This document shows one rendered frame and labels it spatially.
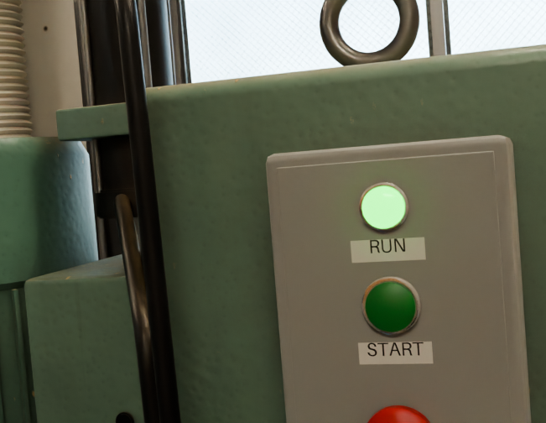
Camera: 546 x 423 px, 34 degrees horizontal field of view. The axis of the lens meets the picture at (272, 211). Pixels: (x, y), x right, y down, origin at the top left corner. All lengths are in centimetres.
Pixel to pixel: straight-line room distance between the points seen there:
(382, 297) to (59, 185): 29
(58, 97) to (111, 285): 175
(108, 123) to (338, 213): 22
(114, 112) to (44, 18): 175
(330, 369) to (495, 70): 15
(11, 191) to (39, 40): 174
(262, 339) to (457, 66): 16
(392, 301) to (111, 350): 21
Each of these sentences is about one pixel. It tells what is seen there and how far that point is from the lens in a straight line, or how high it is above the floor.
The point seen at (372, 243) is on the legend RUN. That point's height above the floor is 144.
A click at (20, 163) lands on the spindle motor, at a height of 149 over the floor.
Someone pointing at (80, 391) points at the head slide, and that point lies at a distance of 54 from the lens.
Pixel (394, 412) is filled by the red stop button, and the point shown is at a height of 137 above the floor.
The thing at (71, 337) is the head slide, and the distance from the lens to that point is 54.
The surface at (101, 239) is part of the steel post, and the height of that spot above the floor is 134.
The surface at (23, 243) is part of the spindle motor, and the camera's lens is 57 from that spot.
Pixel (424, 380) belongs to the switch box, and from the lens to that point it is 37.
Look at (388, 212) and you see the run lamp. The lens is 35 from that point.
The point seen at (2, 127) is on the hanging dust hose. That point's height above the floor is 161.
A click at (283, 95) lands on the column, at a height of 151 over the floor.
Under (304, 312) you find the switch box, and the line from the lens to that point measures 37.
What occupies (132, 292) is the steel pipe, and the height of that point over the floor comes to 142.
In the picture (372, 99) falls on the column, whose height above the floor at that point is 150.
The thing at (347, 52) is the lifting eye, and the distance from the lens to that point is 54.
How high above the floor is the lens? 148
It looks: 3 degrees down
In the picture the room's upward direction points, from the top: 5 degrees counter-clockwise
